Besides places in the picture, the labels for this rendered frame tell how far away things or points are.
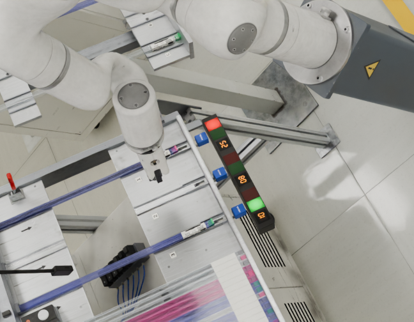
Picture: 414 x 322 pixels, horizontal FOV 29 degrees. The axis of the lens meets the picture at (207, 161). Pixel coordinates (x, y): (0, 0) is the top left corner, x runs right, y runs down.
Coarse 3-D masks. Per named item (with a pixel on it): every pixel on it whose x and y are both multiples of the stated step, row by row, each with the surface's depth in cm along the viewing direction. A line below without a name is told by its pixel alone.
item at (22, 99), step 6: (174, 36) 204; (174, 42) 205; (144, 48) 203; (150, 48) 203; (126, 54) 202; (132, 54) 202; (138, 54) 202; (24, 96) 197; (30, 96) 197; (36, 96) 198; (12, 102) 196; (18, 102) 196; (24, 102) 197; (0, 108) 196; (6, 108) 196
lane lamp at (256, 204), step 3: (258, 198) 193; (249, 201) 192; (252, 201) 192; (255, 201) 192; (258, 201) 192; (261, 201) 192; (249, 204) 192; (252, 204) 192; (255, 204) 192; (258, 204) 192; (261, 204) 192; (249, 207) 192; (252, 207) 192; (255, 207) 192; (258, 207) 192; (261, 207) 191; (252, 210) 191; (255, 210) 191
